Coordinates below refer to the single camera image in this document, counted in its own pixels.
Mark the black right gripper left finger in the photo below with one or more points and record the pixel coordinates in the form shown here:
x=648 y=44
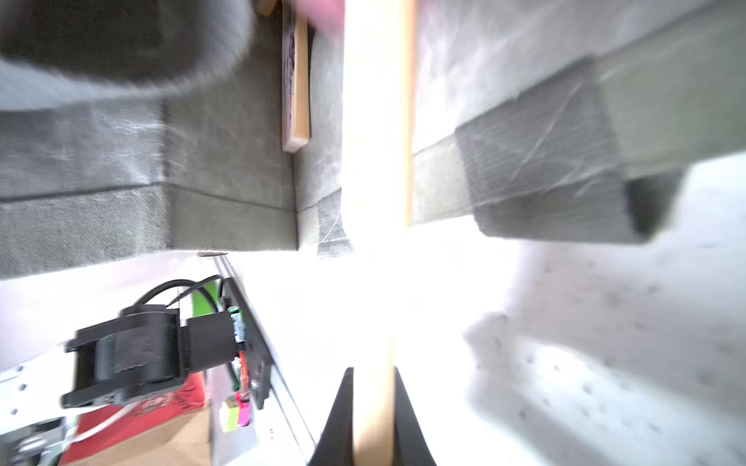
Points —
x=335 y=447

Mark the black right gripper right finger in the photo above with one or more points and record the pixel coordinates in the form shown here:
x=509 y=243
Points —
x=410 y=446

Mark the pink tassel folding fan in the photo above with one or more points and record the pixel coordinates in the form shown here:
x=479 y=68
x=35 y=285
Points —
x=296 y=127

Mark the green canvas tote bag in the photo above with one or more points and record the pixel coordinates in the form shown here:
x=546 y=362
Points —
x=135 y=127

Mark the brown box behind arm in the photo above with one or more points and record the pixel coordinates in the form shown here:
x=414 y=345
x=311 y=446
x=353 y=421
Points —
x=171 y=429

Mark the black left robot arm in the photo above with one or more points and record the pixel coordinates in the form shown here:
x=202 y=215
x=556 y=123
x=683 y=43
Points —
x=145 y=352

